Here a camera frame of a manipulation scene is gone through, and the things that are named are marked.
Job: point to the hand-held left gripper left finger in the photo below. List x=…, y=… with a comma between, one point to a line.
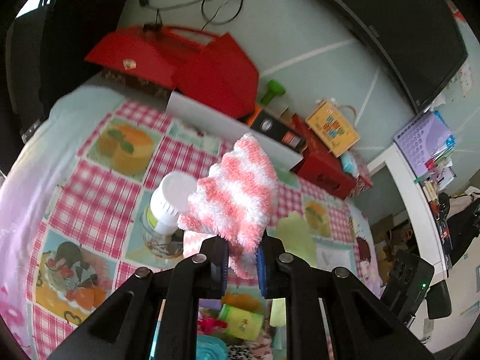
x=222, y=270

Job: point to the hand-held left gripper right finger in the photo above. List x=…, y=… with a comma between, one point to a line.
x=261, y=273

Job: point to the pink white striped fuzzy cloth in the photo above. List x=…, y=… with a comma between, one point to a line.
x=240, y=195

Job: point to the teal soft item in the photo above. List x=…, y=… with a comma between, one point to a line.
x=210, y=350

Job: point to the yellow green can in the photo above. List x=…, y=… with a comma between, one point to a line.
x=240, y=320

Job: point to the glass jar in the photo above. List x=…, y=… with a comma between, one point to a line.
x=157, y=243

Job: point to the black office chair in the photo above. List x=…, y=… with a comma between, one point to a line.
x=461, y=225

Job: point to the white bottle green label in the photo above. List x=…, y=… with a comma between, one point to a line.
x=168, y=198

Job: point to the white shelf unit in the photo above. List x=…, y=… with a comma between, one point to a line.
x=408, y=195

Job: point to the pink patterned box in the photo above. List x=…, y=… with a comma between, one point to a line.
x=362, y=183

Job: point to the blue tissue pack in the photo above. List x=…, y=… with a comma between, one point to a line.
x=348, y=163

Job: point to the pink checkered printed tablecloth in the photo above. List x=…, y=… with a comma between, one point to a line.
x=93, y=202

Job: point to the purple plastic basket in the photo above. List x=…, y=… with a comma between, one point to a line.
x=420, y=138

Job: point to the black box orange label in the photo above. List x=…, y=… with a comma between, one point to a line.
x=266, y=123

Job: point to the yellow wooden carry case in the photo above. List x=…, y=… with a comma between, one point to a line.
x=332, y=129

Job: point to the green dumbbell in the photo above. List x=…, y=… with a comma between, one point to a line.
x=272, y=92

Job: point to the large red gift box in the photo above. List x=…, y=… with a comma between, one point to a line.
x=217, y=78

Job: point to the red gift box gold clasp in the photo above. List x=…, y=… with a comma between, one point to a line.
x=127, y=50

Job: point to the black television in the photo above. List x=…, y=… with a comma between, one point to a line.
x=393, y=18

